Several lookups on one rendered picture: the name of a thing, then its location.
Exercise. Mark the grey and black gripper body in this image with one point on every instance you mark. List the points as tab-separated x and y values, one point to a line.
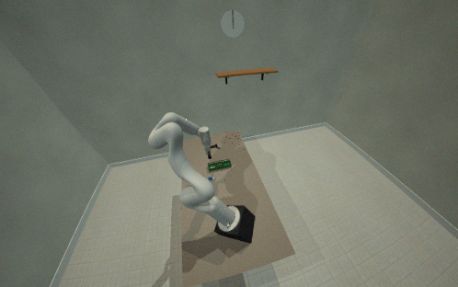
207	149

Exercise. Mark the green bin with label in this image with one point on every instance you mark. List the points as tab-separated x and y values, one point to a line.
224	163

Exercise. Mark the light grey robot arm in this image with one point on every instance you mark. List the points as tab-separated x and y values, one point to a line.
168	131

